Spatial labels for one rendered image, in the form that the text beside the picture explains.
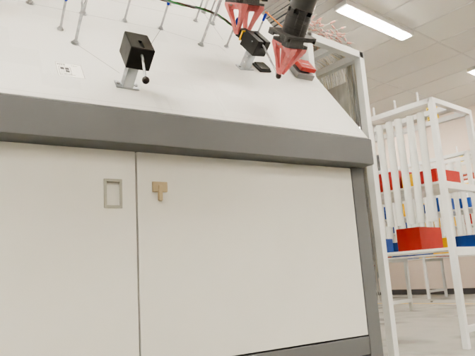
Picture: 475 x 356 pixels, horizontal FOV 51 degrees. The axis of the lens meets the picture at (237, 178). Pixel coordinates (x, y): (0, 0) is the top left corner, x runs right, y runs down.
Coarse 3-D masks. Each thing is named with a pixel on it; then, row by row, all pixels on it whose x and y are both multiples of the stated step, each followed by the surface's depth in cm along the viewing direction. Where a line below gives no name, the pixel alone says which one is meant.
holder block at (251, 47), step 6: (246, 30) 122; (252, 30) 123; (246, 36) 122; (252, 36) 120; (258, 36) 122; (240, 42) 124; (246, 42) 122; (252, 42) 120; (258, 42) 119; (264, 42) 121; (270, 42) 121; (246, 48) 122; (252, 48) 121; (258, 48) 120; (252, 54) 121; (258, 54) 122; (264, 54) 123
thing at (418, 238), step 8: (400, 176) 392; (432, 176) 367; (448, 176) 374; (456, 176) 381; (400, 184) 390; (400, 232) 387; (408, 232) 382; (416, 232) 376; (424, 232) 379; (432, 232) 387; (440, 232) 395; (400, 240) 386; (408, 240) 381; (416, 240) 376; (424, 240) 377; (432, 240) 384; (440, 240) 393; (392, 248) 425; (400, 248) 385; (408, 248) 380; (416, 248) 375; (424, 248) 375; (432, 248) 382
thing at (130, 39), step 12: (132, 36) 92; (144, 36) 94; (120, 48) 94; (132, 48) 89; (144, 48) 90; (132, 60) 91; (144, 60) 91; (132, 72) 95; (144, 72) 88; (120, 84) 96; (132, 84) 96
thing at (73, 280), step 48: (0, 144) 82; (0, 192) 80; (48, 192) 84; (96, 192) 88; (0, 240) 79; (48, 240) 83; (96, 240) 87; (0, 288) 78; (48, 288) 81; (96, 288) 85; (0, 336) 76; (48, 336) 80; (96, 336) 83
